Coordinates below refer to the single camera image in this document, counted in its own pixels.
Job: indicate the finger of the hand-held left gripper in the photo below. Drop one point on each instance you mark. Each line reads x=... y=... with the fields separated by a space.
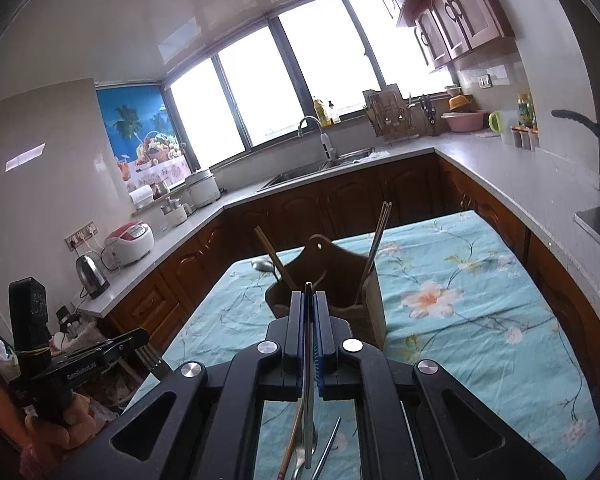
x=127 y=342

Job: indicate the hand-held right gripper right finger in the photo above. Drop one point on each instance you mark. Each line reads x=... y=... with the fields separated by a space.
x=325 y=340

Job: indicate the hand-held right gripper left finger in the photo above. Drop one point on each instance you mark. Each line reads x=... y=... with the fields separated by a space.
x=300 y=330

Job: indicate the wooden utensil holder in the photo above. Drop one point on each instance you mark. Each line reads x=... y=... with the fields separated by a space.
x=365 y=305

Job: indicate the metal spoon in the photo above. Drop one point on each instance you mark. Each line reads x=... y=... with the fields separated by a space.
x=262 y=264

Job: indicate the metal chopstick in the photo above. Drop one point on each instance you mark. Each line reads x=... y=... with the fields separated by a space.
x=385 y=232
x=377 y=232

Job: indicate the person's left hand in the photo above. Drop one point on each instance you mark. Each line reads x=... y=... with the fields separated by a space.
x=75 y=425

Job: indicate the steel electric kettle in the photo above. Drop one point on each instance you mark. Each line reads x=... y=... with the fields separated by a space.
x=91 y=275

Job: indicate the brown wooden chopstick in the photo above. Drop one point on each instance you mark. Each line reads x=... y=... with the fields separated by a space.
x=269 y=255

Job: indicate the white red rice cooker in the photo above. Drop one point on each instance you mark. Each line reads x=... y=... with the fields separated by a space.
x=127 y=245

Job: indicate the golden chopstick red floral end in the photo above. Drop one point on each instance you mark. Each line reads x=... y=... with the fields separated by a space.
x=291 y=440

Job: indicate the teal floral tablecloth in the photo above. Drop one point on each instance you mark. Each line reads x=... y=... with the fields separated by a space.
x=455 y=360

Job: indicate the wooden lower cabinets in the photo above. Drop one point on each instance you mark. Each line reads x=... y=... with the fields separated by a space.
x=330 y=200

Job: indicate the wooden cabinets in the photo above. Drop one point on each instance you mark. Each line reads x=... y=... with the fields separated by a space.
x=445 y=15
x=330 y=200

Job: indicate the small white electric pot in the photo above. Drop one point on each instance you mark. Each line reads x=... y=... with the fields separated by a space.
x=175 y=212

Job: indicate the white container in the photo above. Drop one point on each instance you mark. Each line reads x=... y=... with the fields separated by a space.
x=142 y=197

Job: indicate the steel kitchen sink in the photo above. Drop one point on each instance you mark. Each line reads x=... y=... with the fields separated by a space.
x=305 y=172

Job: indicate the large white electric cooker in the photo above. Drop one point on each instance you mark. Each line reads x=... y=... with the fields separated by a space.
x=202 y=187

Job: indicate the chrome kitchen faucet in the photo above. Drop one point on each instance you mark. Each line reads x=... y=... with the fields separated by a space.
x=325 y=142

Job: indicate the yellow oil bottle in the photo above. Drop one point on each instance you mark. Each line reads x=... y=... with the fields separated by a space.
x=319 y=110

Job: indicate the wooden knife rack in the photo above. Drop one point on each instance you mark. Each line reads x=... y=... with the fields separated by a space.
x=390 y=115

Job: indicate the pink plastic basin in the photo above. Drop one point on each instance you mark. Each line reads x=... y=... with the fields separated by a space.
x=462 y=121

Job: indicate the kitchen window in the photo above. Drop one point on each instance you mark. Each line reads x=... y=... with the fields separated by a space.
x=320 y=60

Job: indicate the yellow bowl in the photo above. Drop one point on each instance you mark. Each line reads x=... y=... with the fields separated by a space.
x=457 y=103

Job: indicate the green cup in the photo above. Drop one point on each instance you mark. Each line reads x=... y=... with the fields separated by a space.
x=495 y=122

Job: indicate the seasoning jar set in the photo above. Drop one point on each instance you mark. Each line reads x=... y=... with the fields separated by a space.
x=525 y=138

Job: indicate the yellow green seasoning bottle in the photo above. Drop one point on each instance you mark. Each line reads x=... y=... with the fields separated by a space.
x=526 y=110

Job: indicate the black pan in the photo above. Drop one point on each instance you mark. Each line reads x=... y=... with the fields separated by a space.
x=580 y=120

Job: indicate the wooden upper cabinets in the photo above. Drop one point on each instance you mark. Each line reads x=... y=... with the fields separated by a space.
x=445 y=15

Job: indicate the wall socket strip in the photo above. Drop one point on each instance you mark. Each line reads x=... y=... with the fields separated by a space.
x=80 y=237

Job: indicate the fruit wall poster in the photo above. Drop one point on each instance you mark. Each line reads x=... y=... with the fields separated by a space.
x=140 y=135

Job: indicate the white wall socket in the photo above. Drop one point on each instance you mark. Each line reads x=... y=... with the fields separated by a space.
x=485 y=80

